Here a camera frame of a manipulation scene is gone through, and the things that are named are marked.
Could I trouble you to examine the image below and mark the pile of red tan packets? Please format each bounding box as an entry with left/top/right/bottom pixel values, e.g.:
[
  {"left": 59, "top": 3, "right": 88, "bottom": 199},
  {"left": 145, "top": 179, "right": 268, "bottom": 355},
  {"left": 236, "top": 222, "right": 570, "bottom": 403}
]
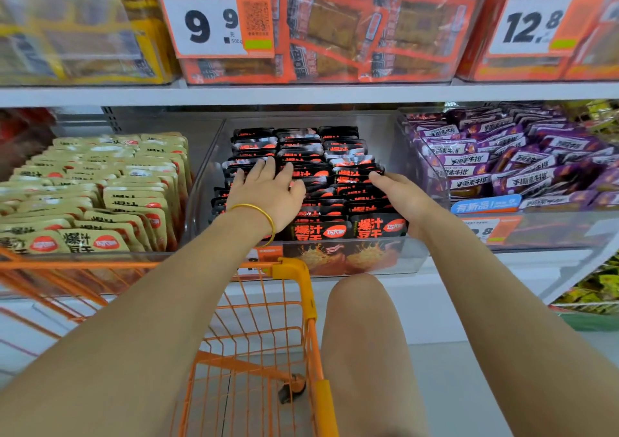
[{"left": 0, "top": 108, "right": 57, "bottom": 172}]

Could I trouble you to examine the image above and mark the person's right leg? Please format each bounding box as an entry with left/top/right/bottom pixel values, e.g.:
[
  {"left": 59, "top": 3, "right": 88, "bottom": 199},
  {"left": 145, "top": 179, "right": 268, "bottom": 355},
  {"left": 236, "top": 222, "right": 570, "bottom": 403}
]
[{"left": 321, "top": 275, "right": 431, "bottom": 437}]

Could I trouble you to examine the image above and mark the row of yellow orange snacks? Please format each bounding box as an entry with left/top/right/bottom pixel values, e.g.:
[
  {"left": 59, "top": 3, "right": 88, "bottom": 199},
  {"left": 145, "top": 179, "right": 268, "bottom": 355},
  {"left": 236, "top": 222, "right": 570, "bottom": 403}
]
[
  {"left": 0, "top": 142, "right": 69, "bottom": 256},
  {"left": 0, "top": 137, "right": 132, "bottom": 256},
  {"left": 82, "top": 132, "right": 192, "bottom": 254}
]

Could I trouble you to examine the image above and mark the gold bracelet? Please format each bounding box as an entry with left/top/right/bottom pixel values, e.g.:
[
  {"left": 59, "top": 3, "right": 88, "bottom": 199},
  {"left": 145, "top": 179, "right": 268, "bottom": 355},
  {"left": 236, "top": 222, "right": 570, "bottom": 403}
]
[{"left": 227, "top": 202, "right": 279, "bottom": 248}]

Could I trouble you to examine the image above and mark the white orange price tag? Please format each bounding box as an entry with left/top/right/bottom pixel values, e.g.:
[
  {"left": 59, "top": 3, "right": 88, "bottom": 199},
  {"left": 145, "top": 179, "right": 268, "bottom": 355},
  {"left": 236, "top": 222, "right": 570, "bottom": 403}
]
[
  {"left": 157, "top": 0, "right": 277, "bottom": 59},
  {"left": 488, "top": 0, "right": 605, "bottom": 58}
]

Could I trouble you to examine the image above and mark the pile of green yellow packages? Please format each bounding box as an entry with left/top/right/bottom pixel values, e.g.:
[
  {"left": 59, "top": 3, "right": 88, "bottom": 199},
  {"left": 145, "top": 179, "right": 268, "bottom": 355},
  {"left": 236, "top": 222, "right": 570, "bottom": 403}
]
[{"left": 551, "top": 258, "right": 619, "bottom": 331}]

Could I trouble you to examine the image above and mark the stack of yellow trimmed packets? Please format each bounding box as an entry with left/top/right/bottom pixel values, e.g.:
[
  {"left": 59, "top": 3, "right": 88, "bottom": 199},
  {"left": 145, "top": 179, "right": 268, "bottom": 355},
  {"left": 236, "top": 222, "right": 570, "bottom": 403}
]
[{"left": 0, "top": 0, "right": 180, "bottom": 87}]

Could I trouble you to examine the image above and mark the row of black orange snacks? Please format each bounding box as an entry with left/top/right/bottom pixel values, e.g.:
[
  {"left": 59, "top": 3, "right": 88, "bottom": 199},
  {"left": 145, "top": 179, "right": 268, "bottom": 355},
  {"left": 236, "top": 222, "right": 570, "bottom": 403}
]
[
  {"left": 211, "top": 127, "right": 282, "bottom": 242},
  {"left": 319, "top": 127, "right": 410, "bottom": 240},
  {"left": 275, "top": 127, "right": 354, "bottom": 242}
]

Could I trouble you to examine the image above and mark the person's left hand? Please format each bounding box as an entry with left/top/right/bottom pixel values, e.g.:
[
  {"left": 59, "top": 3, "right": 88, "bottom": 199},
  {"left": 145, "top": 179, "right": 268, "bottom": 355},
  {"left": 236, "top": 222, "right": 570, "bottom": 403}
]
[{"left": 224, "top": 156, "right": 308, "bottom": 240}]

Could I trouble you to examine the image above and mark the pile of purple packets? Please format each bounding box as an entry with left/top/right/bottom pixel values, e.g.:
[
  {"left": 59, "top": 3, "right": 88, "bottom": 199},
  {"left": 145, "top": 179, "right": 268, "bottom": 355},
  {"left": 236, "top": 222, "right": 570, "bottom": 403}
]
[{"left": 404, "top": 105, "right": 619, "bottom": 211}]

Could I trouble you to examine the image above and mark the person's right hand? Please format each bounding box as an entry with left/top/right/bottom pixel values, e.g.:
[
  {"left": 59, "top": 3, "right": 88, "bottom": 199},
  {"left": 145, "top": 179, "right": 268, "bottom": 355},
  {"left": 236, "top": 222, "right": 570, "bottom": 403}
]
[{"left": 368, "top": 169, "right": 441, "bottom": 225}]

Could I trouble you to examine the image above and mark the orange blue shelf price tag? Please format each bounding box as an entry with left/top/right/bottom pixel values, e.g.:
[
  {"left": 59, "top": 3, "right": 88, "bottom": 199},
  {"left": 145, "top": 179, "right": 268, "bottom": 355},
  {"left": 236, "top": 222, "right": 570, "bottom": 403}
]
[{"left": 449, "top": 195, "right": 528, "bottom": 248}]

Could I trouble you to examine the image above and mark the person's right forearm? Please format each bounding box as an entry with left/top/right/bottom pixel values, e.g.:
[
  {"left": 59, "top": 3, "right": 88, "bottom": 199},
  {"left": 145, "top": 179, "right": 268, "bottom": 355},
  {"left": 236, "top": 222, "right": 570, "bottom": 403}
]
[{"left": 406, "top": 204, "right": 619, "bottom": 437}]

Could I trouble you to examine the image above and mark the orange shopping cart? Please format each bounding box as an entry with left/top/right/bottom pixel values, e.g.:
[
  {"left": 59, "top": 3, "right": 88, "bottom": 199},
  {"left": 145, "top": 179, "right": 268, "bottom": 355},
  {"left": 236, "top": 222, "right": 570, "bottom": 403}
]
[{"left": 0, "top": 248, "right": 340, "bottom": 437}]

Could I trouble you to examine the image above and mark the stack of orange trimmed packets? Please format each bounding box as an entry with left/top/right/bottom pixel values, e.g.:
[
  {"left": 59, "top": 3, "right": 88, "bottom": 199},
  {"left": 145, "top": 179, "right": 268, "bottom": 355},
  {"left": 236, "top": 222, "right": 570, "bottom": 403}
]
[
  {"left": 150, "top": 0, "right": 495, "bottom": 85},
  {"left": 457, "top": 0, "right": 619, "bottom": 83}
]

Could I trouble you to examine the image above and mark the person's left forearm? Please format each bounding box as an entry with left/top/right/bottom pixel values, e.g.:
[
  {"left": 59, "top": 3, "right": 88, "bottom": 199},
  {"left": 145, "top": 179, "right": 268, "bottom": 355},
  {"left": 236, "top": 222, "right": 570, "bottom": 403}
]
[{"left": 0, "top": 208, "right": 277, "bottom": 437}]

